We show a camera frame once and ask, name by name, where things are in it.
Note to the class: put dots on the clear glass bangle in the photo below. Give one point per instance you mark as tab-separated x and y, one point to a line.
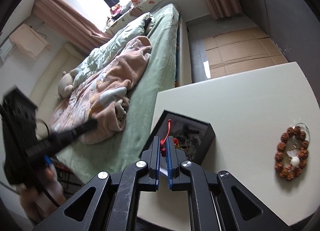
298	133

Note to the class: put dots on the white ottoman table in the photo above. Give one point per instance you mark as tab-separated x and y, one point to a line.
248	113

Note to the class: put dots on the black jewelry box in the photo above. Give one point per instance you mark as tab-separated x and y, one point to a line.
195	136

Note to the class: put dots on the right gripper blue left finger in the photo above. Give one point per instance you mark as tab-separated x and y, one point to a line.
150	181

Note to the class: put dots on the hanging beige towel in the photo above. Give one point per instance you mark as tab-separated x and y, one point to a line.
29	41

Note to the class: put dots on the left pink curtain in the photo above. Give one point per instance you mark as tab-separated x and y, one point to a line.
65	20

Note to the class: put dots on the bed with green sheet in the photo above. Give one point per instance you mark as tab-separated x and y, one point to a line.
168	37

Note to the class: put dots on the pink fleece blanket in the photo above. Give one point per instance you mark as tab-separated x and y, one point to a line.
103	95

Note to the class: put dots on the beige plush toy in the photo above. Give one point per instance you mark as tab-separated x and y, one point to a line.
65	86

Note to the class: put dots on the patterned window seat cushion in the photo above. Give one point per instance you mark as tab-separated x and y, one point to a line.
131	14

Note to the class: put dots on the light green duvet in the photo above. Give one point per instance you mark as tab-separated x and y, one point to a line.
100	57

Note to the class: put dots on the left hand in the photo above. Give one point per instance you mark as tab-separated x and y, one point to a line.
38	206

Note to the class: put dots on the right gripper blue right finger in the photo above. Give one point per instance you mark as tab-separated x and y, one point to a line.
176	180

